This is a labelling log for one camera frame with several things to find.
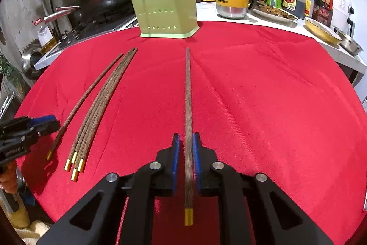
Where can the gas stove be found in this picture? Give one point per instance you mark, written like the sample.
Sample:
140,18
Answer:
87,31

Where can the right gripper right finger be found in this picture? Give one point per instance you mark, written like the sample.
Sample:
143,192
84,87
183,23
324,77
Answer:
252,209

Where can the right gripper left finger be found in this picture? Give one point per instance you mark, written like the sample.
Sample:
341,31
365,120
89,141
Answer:
119,209

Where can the black wok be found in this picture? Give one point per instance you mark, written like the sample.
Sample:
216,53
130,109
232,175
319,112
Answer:
96,13

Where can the red tablecloth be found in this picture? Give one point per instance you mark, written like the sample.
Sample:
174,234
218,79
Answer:
263,99

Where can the white rice cooker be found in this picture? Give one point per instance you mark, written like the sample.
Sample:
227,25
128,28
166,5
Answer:
342,12

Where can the person left hand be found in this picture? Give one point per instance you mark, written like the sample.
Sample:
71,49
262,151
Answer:
9,178

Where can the green utensil holder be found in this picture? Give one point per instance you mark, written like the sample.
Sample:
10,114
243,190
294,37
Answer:
169,19

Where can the cooking oil bottle red cap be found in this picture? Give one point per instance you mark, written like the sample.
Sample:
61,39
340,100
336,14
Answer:
45,36

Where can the yellow rimmed dish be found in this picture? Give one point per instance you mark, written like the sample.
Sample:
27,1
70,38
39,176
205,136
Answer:
321,31

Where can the wooden chopstick pair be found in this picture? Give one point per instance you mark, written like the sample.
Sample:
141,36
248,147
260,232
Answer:
189,178

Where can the steel bowl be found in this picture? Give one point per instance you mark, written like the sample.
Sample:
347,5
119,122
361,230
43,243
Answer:
348,43

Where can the plate with food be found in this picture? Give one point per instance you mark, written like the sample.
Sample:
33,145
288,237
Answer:
274,14

